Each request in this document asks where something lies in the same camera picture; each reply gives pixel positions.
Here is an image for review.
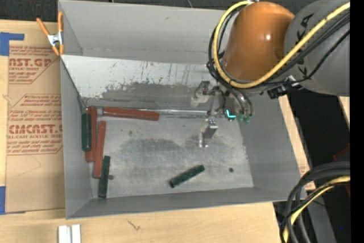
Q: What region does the black cylinder on white bracket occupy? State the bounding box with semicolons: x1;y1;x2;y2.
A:
267;76;299;99

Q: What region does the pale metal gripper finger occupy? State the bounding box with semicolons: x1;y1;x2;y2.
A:
204;118;220;140
198;122;209;149

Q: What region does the grey metal bin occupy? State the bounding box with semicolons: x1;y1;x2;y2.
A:
57;0;308;219

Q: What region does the red-brown flat block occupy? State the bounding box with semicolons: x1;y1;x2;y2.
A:
102;106;160;122
85;106;98;163
93;120;107;180

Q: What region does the dark green flat block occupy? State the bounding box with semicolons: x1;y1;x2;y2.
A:
81;113;93;152
97;155;111;199
169;164;206;189

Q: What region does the brown cardboard board red print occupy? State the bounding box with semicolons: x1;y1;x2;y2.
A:
0;19;67;215

